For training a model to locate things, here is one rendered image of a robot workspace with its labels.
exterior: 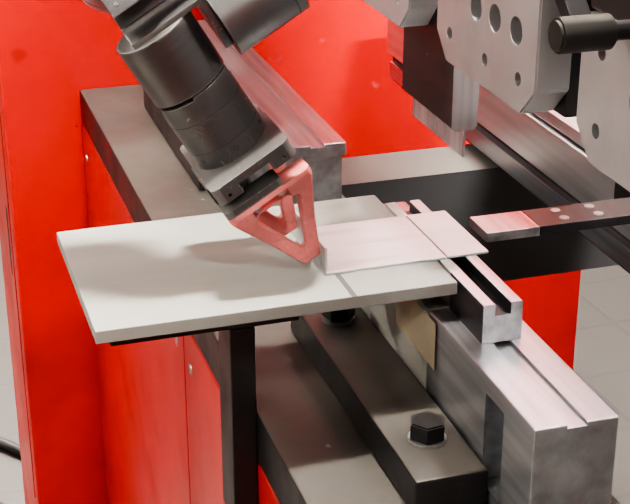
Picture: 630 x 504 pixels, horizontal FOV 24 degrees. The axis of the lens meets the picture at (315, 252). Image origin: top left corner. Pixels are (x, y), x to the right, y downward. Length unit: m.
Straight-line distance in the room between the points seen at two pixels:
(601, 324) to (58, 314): 1.56
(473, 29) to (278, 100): 0.66
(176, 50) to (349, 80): 1.04
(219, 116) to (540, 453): 0.31
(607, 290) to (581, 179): 2.02
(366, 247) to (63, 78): 0.88
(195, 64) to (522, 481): 0.35
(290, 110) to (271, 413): 0.47
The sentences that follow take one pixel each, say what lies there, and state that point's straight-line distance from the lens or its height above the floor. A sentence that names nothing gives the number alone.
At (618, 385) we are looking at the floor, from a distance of 3.03.
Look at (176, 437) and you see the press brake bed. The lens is 1.51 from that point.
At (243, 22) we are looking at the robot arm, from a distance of 0.99.
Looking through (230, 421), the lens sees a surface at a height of 0.87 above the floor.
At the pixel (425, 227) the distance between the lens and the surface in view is 1.14.
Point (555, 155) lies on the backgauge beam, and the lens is 1.47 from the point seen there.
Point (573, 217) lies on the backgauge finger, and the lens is 1.17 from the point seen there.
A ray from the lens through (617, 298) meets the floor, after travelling 3.40.
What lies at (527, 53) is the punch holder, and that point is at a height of 1.21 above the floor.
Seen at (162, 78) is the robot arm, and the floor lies 1.16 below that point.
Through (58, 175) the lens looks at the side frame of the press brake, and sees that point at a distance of 1.95.
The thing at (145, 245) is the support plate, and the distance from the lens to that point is 1.12.
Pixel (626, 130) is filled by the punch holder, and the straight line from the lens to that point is 0.75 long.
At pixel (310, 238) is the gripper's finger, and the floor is 1.03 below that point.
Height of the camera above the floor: 1.44
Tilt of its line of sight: 24 degrees down
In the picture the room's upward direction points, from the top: straight up
